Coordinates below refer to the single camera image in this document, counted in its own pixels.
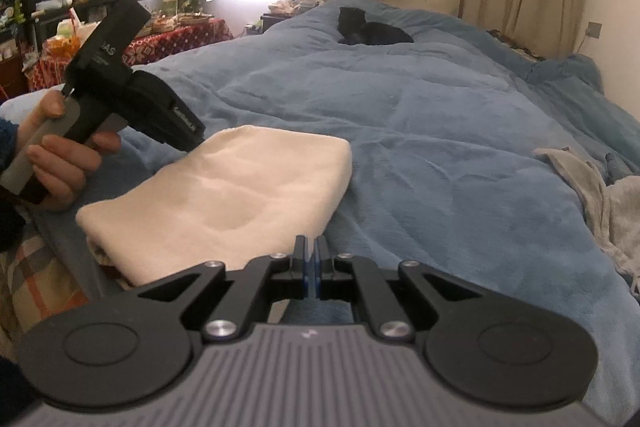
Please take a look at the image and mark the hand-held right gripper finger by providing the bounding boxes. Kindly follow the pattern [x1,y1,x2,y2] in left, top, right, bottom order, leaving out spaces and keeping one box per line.
[314,235,483,343]
[137,235,311,343]

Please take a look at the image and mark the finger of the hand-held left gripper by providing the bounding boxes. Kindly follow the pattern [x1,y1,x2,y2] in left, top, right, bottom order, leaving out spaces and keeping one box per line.
[160,94,207,152]

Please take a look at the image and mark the cream knit vest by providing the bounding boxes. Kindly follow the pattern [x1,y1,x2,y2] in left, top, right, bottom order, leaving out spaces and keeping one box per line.
[76,124,352,290]

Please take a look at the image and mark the person's left hand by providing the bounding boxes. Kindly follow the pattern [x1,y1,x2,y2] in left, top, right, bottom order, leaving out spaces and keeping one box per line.
[15,89,122,212]

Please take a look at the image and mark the red patterned tablecloth table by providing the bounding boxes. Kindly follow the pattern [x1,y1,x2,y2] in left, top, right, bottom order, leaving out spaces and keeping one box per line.
[27,18,233,90]

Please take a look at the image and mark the dark wooden nightstand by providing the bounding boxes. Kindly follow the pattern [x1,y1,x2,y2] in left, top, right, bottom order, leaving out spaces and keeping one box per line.
[260,12,291,32]

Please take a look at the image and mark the blue fleece blanket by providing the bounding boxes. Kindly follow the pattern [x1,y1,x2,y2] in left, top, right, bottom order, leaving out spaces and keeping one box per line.
[0,0,640,423]

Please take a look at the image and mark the small black cloth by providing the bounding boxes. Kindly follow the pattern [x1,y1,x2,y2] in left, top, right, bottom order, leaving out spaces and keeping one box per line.
[337,7,415,46]

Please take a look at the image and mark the plaid bed sheet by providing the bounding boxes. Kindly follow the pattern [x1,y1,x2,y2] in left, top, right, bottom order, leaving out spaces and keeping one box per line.
[0,217,93,348]

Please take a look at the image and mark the dark patterned bedding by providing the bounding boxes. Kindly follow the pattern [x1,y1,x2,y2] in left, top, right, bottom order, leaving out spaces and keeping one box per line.
[487,29,546,62]

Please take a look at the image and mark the grey t-shirt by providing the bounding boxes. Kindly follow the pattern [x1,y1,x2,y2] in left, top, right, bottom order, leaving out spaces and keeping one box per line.
[534,147,640,298]

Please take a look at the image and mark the blue denim jeans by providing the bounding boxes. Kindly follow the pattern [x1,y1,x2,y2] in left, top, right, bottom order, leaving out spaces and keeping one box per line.
[604,151,628,180]

